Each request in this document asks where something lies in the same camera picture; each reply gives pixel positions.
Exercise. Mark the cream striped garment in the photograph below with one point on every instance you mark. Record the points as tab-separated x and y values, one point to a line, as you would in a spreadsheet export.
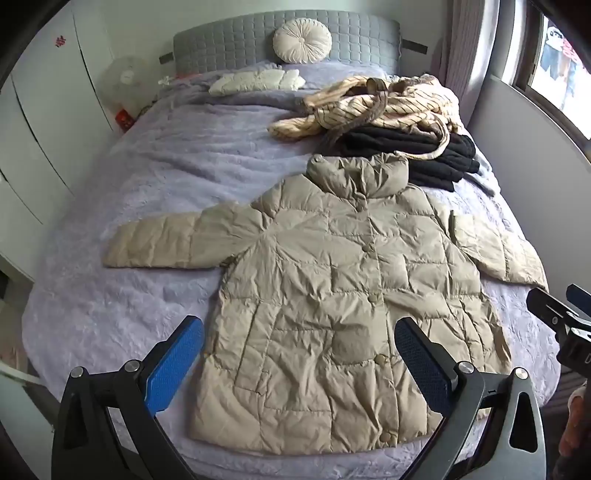
378	108

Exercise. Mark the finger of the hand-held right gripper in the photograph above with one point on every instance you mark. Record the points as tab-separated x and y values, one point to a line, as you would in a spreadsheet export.
547	307
581	300

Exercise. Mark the window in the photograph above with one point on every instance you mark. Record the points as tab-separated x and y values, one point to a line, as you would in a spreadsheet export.
561	60

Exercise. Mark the white electric fan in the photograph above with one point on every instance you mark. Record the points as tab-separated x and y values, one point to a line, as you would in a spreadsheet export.
122	83

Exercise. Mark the white puffy garment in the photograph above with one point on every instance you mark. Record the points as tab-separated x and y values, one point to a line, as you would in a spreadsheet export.
254	82

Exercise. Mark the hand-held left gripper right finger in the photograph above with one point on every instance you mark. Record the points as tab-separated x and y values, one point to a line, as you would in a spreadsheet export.
420	360

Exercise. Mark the round cream cushion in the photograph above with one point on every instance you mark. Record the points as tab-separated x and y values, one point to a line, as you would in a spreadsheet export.
302	40

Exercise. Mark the black garment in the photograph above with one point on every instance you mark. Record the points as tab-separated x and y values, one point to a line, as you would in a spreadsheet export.
429	152

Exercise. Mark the pale pink curtain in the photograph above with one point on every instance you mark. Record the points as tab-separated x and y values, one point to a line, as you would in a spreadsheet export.
459	50

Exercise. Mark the lavender bed blanket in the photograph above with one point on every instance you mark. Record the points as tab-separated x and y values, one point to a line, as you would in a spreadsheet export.
152	184

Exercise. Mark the red box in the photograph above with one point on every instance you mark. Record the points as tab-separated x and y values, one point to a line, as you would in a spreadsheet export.
123	119

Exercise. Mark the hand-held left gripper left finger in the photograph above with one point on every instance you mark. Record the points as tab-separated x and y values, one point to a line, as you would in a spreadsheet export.
178	360

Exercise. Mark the person's right forearm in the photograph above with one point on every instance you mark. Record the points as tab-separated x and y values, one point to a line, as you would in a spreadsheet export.
575	429

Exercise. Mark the grey quilted headboard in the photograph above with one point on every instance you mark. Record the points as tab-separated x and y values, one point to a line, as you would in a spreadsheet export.
231	46

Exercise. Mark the beige puffer jacket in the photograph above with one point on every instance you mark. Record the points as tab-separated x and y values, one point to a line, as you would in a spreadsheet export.
332	295

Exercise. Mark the white wardrobe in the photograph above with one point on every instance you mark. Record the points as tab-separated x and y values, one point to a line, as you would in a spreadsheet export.
41	120

